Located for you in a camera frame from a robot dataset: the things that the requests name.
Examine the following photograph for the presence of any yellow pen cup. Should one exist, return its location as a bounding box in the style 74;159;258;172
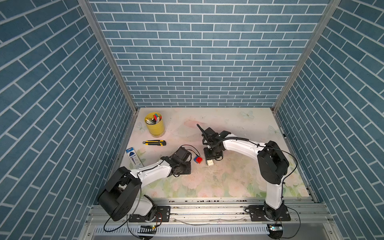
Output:
145;112;165;138

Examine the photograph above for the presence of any red lego brick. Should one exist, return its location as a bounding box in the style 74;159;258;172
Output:
196;157;203;164

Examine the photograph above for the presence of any aluminium mounting rail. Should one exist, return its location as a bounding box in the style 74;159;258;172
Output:
80;199;338;240

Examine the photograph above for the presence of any floral table mat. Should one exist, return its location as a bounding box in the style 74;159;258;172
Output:
119;107;310;199

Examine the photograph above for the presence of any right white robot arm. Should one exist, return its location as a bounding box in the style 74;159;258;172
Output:
202;131;290;221

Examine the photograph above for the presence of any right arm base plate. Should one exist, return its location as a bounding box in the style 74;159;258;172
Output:
244;204;291;222

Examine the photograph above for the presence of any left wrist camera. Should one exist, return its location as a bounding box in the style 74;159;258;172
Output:
172;147;192;164

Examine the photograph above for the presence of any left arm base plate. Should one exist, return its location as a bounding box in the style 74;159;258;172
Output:
128;206;171;224

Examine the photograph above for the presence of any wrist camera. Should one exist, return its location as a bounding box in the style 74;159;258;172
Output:
172;147;192;164
202;128;231;145

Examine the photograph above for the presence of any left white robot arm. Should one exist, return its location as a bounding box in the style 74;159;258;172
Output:
98;157;192;222

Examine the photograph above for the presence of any blue white small box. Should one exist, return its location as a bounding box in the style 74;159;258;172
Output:
126;148;144;169

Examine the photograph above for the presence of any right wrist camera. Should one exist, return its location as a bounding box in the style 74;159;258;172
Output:
202;128;231;145

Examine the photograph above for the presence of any yellow black utility knife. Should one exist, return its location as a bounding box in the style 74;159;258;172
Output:
143;140;167;146

